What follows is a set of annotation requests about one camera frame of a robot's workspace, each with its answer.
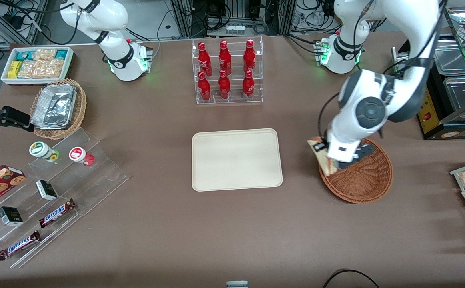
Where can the light wicker basket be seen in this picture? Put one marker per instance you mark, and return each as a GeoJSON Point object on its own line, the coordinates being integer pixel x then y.
{"type": "Point", "coordinates": [81, 108]}

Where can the teal snack pack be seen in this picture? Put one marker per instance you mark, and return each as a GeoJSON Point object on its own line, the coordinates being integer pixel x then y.
{"type": "Point", "coordinates": [61, 54]}
{"type": "Point", "coordinates": [25, 55]}

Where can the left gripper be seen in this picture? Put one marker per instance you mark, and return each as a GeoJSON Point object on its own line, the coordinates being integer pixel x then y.
{"type": "Point", "coordinates": [319, 146]}

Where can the small grey device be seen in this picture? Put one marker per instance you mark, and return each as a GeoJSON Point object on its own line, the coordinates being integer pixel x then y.
{"type": "Point", "coordinates": [237, 284]}

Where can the white power strip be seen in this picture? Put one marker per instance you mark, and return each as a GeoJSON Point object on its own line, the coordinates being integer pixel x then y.
{"type": "Point", "coordinates": [235, 29]}

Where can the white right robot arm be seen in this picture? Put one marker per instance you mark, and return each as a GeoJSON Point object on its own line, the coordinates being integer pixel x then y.
{"type": "Point", "coordinates": [122, 60]}

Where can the black food warmer cabinet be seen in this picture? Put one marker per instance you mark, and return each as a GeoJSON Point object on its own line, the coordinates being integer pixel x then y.
{"type": "Point", "coordinates": [456, 124]}

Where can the clear cracker bag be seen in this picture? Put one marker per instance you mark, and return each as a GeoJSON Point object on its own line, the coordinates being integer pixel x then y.
{"type": "Point", "coordinates": [42, 69]}
{"type": "Point", "coordinates": [44, 54]}

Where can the clear acrylic step display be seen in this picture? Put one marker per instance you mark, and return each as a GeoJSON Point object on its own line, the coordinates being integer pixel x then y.
{"type": "Point", "coordinates": [96, 184]}

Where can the green lid cup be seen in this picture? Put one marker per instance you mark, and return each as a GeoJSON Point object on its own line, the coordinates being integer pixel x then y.
{"type": "Point", "coordinates": [40, 150]}

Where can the white snack bin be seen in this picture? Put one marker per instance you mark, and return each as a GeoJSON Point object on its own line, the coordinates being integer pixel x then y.
{"type": "Point", "coordinates": [69, 64]}

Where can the clear acrylic bottle rack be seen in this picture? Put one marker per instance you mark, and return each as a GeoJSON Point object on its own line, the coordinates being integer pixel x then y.
{"type": "Point", "coordinates": [234, 102]}

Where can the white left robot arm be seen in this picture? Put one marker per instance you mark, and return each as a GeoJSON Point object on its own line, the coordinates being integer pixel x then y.
{"type": "Point", "coordinates": [348, 120]}

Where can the brown wicker basket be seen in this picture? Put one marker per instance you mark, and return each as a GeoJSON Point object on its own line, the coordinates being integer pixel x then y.
{"type": "Point", "coordinates": [368, 180]}

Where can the small black box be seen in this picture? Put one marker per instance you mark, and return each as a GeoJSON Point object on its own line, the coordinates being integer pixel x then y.
{"type": "Point", "coordinates": [10, 216]}
{"type": "Point", "coordinates": [46, 190]}

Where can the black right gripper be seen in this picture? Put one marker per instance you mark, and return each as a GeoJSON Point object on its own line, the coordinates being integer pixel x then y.
{"type": "Point", "coordinates": [11, 116]}

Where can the snickers bar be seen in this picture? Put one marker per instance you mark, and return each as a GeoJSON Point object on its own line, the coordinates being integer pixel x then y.
{"type": "Point", "coordinates": [56, 213]}
{"type": "Point", "coordinates": [18, 245]}

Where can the triangle sandwich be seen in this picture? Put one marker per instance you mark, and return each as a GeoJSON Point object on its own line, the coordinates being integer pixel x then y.
{"type": "Point", "coordinates": [323, 162]}

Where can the yellow snack pack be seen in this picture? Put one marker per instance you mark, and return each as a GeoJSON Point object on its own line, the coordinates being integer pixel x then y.
{"type": "Point", "coordinates": [14, 70]}

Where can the red lid cup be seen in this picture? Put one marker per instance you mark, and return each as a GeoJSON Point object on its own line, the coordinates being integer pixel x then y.
{"type": "Point", "coordinates": [78, 154]}

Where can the beige plastic tray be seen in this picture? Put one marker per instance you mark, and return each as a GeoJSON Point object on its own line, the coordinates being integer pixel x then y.
{"type": "Point", "coordinates": [236, 160]}

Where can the red cola bottle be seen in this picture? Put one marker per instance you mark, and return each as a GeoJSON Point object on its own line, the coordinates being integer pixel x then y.
{"type": "Point", "coordinates": [224, 86]}
{"type": "Point", "coordinates": [249, 56]}
{"type": "Point", "coordinates": [224, 56]}
{"type": "Point", "coordinates": [204, 58]}
{"type": "Point", "coordinates": [204, 88]}
{"type": "Point", "coordinates": [248, 85]}

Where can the stack of foil trays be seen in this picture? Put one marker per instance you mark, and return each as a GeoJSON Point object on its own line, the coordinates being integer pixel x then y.
{"type": "Point", "coordinates": [54, 106]}

